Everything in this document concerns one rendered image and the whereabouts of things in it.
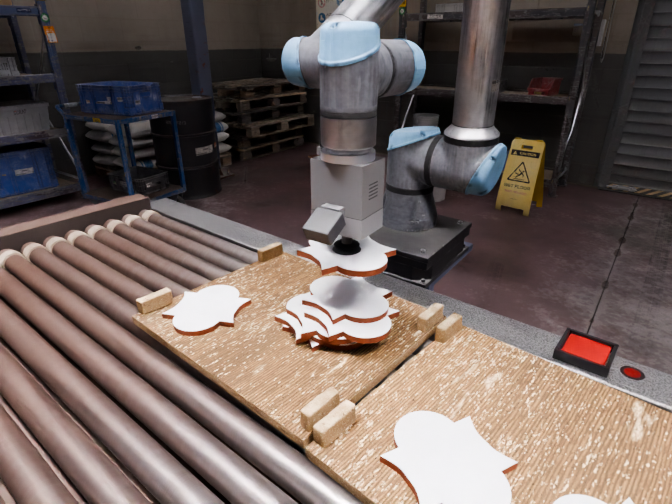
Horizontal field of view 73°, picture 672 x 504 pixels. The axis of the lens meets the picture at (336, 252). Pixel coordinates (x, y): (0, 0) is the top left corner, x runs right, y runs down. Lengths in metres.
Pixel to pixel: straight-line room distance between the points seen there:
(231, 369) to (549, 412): 0.43
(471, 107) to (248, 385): 0.68
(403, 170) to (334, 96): 0.51
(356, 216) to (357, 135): 0.11
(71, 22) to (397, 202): 4.91
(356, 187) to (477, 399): 0.32
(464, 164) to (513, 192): 3.21
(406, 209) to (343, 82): 0.56
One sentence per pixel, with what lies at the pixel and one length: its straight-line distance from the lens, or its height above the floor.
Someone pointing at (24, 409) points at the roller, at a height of 0.91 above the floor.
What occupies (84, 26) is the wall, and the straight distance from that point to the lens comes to 5.75.
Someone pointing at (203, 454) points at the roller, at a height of 0.92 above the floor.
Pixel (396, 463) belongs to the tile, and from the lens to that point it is 0.55.
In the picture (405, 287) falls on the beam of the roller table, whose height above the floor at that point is 0.92.
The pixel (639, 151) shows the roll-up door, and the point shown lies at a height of 0.41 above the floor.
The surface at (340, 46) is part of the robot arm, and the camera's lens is 0.59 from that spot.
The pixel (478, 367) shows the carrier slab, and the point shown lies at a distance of 0.70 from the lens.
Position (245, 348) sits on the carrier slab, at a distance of 0.72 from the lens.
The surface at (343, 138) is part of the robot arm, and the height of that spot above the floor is 1.25.
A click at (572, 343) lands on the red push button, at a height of 0.93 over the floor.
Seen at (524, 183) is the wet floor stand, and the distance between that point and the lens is 4.18.
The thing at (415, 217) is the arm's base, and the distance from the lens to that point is 1.11.
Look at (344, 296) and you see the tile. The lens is 0.73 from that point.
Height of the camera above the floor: 1.36
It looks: 25 degrees down
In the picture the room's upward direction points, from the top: straight up
